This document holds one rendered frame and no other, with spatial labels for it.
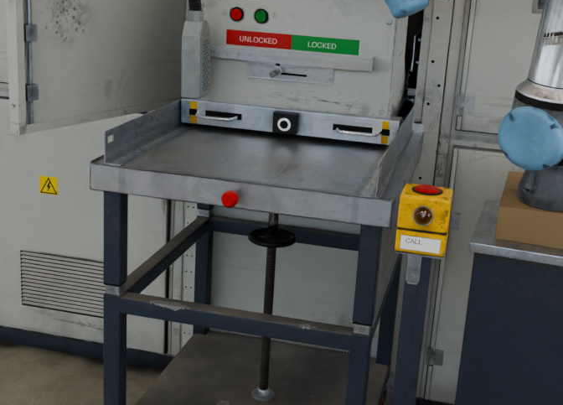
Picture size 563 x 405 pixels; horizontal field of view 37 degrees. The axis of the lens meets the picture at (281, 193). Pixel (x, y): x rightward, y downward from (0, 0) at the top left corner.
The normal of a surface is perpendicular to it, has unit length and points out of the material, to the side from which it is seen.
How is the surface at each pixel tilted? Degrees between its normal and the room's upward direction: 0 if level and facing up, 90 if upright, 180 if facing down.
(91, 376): 0
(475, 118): 90
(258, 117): 94
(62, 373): 0
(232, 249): 90
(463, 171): 90
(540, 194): 77
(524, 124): 102
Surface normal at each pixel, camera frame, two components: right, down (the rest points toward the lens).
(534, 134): -0.61, 0.38
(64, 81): 0.85, 0.19
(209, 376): 0.06, -0.96
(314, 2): -0.25, 0.32
